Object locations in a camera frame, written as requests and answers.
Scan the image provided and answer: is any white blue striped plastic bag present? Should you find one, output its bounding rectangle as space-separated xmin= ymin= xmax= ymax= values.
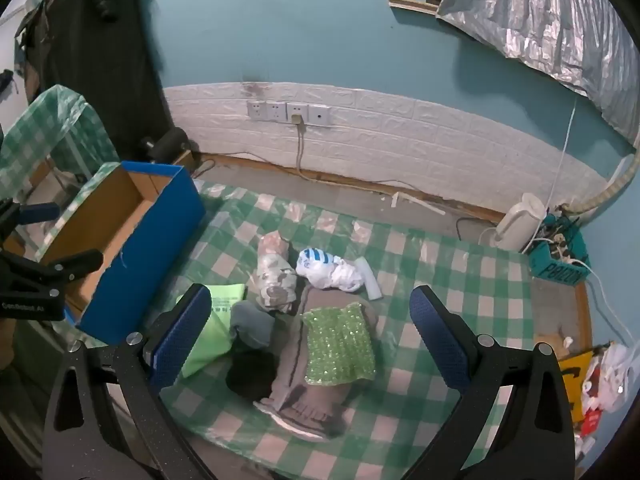
xmin=296 ymin=248 xmax=364 ymax=292

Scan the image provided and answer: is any white electric kettle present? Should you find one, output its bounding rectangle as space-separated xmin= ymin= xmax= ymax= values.
xmin=494 ymin=192 xmax=547 ymax=252

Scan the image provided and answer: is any beige corrugated hose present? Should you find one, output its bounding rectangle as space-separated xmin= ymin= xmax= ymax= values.
xmin=570 ymin=152 xmax=637 ymax=216

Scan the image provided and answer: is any grey plug with cable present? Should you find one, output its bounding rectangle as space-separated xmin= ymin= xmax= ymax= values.
xmin=291 ymin=115 xmax=308 ymax=177

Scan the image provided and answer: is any light green plastic bag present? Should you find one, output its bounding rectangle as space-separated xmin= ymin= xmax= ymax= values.
xmin=180 ymin=284 xmax=247 ymax=379

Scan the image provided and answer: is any white plastic bag pile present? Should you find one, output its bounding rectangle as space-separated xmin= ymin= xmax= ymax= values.
xmin=580 ymin=342 xmax=637 ymax=413

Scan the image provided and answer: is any white tape strip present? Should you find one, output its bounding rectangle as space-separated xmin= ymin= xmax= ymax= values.
xmin=391 ymin=191 xmax=446 ymax=216

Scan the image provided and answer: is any wooden strip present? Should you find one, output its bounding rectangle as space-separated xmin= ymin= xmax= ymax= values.
xmin=385 ymin=0 xmax=441 ymax=15

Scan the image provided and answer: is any green checkered plastic sheet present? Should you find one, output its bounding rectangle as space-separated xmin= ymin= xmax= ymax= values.
xmin=50 ymin=180 xmax=537 ymax=480

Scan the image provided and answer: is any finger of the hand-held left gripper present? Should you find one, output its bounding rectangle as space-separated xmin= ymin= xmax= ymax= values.
xmin=0 ymin=199 xmax=62 ymax=227
xmin=0 ymin=248 xmax=105 ymax=292

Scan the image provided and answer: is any dark cloth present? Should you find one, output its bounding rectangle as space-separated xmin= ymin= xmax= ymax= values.
xmin=226 ymin=351 xmax=279 ymax=402

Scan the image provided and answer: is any green sequin cloth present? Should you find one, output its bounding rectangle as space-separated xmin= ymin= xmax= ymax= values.
xmin=301 ymin=303 xmax=377 ymax=386

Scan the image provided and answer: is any black cable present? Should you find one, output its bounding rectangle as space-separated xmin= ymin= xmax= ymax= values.
xmin=455 ymin=217 xmax=497 ymax=247

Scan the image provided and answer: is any white paper roll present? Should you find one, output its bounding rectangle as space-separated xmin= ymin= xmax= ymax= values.
xmin=354 ymin=256 xmax=385 ymax=301

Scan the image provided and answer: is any thin white cord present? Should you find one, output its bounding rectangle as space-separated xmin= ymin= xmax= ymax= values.
xmin=525 ymin=97 xmax=579 ymax=251

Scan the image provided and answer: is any white power cable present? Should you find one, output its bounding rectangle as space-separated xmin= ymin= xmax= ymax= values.
xmin=575 ymin=259 xmax=636 ymax=347

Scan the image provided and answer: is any yellow sign board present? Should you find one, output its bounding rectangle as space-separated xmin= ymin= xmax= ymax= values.
xmin=557 ymin=351 xmax=596 ymax=423

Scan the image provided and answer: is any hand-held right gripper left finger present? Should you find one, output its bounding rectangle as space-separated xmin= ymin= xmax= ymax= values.
xmin=42 ymin=284 xmax=213 ymax=480

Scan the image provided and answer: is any black dumbbell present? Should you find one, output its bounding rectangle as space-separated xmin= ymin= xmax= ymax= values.
xmin=140 ymin=127 xmax=189 ymax=163

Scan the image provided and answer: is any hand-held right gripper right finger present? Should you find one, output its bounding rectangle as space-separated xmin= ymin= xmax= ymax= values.
xmin=400 ymin=285 xmax=577 ymax=480

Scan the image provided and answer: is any grey brown knit cloth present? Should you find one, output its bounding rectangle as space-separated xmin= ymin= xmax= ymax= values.
xmin=252 ymin=285 xmax=381 ymax=442

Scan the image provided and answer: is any teal plastic basket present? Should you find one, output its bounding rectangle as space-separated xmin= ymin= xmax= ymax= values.
xmin=529 ymin=212 xmax=591 ymax=286

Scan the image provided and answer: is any blue cardboard box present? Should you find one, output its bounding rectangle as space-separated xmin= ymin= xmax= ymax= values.
xmin=37 ymin=161 xmax=207 ymax=346

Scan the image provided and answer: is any silver foil sheet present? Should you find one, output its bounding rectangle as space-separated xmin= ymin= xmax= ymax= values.
xmin=437 ymin=0 xmax=640 ymax=147

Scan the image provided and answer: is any dark hanging jacket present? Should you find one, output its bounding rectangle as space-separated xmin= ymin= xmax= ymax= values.
xmin=15 ymin=0 xmax=174 ymax=161

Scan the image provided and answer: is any green checkered plastic cover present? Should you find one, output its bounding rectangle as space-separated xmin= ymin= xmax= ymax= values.
xmin=0 ymin=85 xmax=121 ymax=202

